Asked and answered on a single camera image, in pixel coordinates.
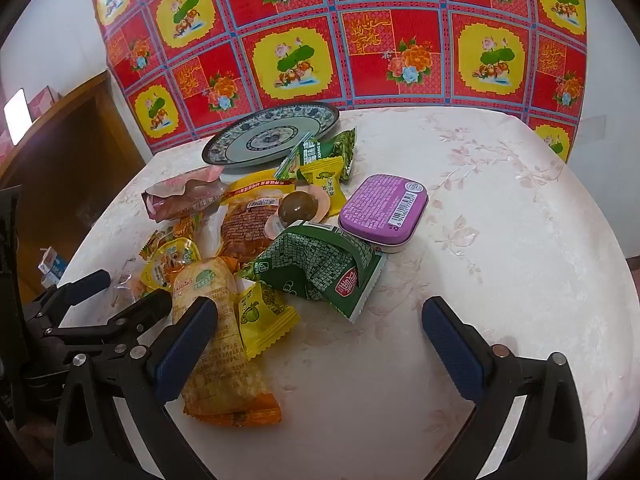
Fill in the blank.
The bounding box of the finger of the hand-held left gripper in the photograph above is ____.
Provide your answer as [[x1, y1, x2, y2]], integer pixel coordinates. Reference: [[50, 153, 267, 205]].
[[30, 269, 112, 321], [45, 287, 173, 357]]

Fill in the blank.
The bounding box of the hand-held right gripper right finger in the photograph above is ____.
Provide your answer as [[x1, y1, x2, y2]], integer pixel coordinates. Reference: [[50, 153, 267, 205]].
[[421, 296, 588, 480]]

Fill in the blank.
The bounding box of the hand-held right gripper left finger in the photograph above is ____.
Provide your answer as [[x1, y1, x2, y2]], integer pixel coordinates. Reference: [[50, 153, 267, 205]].
[[52, 296, 219, 480]]

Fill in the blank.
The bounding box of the orange rice cracker packet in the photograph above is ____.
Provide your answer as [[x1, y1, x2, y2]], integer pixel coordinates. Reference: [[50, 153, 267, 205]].
[[172, 256, 283, 427]]

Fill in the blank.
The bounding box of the small yellow cartoon packet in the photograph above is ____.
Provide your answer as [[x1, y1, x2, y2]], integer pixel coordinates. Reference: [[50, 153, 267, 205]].
[[141, 237, 202, 291]]

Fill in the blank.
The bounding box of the yellow candy packet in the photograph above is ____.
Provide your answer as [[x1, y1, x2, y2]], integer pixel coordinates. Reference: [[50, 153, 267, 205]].
[[298, 156, 346, 218], [236, 280, 301, 361]]

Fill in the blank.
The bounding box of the pink drink pouch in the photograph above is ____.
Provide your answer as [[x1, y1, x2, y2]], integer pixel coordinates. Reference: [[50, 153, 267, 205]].
[[141, 167, 228, 222]]

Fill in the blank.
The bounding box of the yellow meat snack packet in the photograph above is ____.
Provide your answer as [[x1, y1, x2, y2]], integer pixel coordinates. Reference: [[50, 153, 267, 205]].
[[218, 170, 296, 261]]

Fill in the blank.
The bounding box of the large green snack packet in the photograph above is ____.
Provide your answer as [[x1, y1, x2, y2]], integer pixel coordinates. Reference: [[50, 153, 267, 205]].
[[236, 222, 388, 322]]

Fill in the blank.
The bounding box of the purple tin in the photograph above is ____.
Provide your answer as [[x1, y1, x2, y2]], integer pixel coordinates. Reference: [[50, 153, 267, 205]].
[[338, 174, 429, 254]]

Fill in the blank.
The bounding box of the braised egg packet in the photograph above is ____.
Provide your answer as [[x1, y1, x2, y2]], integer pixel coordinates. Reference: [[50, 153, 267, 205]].
[[265, 183, 333, 241]]

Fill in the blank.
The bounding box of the blue patterned plate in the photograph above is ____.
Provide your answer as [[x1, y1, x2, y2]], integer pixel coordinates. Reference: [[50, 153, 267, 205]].
[[201, 101, 341, 168]]

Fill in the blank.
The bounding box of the green white snack packet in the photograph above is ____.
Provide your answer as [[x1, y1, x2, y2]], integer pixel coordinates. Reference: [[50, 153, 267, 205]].
[[274, 132, 321, 181]]

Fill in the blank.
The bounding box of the green pea packet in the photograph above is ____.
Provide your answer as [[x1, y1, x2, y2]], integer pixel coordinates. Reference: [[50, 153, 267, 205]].
[[317, 129, 357, 181]]

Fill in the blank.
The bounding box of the blue white box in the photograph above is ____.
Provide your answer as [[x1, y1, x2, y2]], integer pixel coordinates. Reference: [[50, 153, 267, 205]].
[[39, 246, 66, 281]]

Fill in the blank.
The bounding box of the wooden cabinet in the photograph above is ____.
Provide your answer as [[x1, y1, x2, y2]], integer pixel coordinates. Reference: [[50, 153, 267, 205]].
[[0, 70, 148, 301]]

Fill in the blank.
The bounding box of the white sheet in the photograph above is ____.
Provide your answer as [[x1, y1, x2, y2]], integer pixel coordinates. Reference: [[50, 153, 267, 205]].
[[4, 88, 33, 143]]

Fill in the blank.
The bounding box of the pink box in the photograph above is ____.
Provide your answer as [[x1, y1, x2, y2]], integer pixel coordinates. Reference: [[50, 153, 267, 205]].
[[27, 86, 62, 121]]

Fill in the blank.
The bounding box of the red floral printed cloth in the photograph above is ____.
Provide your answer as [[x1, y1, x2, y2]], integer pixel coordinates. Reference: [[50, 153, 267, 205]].
[[87, 0, 587, 163]]

